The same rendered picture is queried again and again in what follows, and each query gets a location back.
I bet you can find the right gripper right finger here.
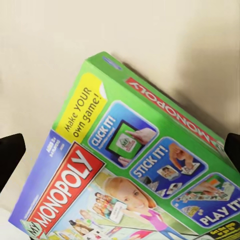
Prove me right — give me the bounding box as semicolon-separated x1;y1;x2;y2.
224;133;240;173

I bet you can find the board game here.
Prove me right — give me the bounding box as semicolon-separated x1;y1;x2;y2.
8;50;240;240

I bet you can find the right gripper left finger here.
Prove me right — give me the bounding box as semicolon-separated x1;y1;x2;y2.
0;133;26;193

